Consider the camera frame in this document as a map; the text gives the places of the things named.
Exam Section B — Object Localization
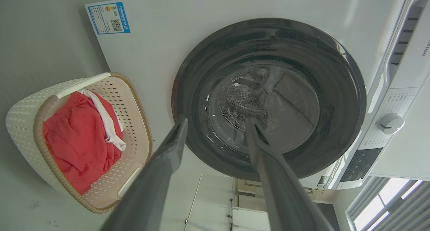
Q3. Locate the low white cabinet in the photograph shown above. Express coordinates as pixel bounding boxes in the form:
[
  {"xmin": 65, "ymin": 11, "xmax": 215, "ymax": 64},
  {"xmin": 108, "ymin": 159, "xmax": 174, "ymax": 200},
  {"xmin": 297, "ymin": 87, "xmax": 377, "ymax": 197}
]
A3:
[{"xmin": 231, "ymin": 207, "xmax": 271, "ymax": 231}]

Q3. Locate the round dark washing machine door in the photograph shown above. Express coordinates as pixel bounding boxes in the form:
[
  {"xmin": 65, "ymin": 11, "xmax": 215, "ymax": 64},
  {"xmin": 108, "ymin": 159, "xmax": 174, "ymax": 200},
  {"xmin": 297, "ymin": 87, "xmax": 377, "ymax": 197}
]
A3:
[{"xmin": 171, "ymin": 18, "xmax": 367, "ymax": 182}]

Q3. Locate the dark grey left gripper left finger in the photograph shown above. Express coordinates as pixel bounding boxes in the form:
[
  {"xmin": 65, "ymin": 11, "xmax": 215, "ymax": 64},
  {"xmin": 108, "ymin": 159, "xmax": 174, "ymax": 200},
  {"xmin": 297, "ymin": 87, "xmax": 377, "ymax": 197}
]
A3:
[{"xmin": 100, "ymin": 118, "xmax": 188, "ymax": 231}]

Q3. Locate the white detergent drawer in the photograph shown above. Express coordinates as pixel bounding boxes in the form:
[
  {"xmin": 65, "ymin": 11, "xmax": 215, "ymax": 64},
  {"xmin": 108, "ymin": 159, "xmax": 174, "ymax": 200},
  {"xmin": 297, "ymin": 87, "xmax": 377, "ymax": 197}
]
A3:
[{"xmin": 383, "ymin": 0, "xmax": 430, "ymax": 89}]

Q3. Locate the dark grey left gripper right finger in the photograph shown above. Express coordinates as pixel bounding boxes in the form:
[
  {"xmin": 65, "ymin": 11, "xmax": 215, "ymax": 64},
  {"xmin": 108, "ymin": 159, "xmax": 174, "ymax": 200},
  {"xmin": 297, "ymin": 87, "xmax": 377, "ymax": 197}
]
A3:
[{"xmin": 245, "ymin": 117, "xmax": 334, "ymax": 231}]

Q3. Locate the white garment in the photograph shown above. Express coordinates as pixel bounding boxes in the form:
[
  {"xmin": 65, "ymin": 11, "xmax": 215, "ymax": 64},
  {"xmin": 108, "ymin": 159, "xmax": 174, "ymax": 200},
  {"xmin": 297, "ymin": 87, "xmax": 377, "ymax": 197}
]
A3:
[{"xmin": 79, "ymin": 89, "xmax": 126, "ymax": 152}]

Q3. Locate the white round control knob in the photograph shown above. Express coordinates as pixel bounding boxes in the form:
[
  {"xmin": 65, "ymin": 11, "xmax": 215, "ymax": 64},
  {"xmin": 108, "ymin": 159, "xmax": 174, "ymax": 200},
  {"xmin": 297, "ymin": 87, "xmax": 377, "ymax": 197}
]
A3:
[{"xmin": 378, "ymin": 113, "xmax": 405, "ymax": 134}]

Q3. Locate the red garment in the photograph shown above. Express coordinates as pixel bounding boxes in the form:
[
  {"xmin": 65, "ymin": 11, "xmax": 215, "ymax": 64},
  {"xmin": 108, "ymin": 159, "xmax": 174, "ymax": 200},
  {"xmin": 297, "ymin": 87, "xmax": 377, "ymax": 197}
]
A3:
[{"xmin": 42, "ymin": 91, "xmax": 124, "ymax": 195}]

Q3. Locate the tall white cabinet door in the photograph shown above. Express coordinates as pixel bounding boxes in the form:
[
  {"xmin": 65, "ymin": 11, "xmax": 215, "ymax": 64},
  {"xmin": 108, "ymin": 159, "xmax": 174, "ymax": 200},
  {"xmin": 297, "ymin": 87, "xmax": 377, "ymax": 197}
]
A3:
[{"xmin": 184, "ymin": 173, "xmax": 235, "ymax": 231}]

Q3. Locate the blue energy label sticker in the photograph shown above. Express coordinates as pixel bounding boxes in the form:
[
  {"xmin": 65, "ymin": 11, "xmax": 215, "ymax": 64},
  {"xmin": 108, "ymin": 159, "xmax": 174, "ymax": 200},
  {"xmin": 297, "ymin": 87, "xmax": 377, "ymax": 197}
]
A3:
[{"xmin": 87, "ymin": 2, "xmax": 131, "ymax": 35}]

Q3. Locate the cream perforated laundry basket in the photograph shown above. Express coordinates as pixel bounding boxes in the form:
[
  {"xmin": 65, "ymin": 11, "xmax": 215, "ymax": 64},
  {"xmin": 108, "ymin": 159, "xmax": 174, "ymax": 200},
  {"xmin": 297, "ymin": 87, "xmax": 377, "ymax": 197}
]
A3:
[{"xmin": 6, "ymin": 72, "xmax": 153, "ymax": 214}]

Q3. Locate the black display panel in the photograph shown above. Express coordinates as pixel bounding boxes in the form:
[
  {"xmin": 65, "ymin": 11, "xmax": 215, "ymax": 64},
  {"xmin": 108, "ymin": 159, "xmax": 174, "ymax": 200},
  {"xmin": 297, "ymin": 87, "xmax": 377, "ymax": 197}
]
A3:
[{"xmin": 340, "ymin": 147, "xmax": 383, "ymax": 182}]

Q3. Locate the window with grey frame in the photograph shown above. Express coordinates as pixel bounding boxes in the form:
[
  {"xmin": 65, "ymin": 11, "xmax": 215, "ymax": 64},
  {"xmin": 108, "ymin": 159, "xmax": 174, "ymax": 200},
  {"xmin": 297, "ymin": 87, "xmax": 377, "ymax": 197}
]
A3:
[{"xmin": 346, "ymin": 177, "xmax": 430, "ymax": 231}]

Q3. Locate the white washing machine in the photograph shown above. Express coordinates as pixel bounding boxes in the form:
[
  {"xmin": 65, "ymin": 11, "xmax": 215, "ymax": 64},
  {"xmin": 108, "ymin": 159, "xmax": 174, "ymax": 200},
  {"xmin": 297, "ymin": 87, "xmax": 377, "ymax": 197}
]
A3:
[{"xmin": 85, "ymin": 0, "xmax": 430, "ymax": 191}]

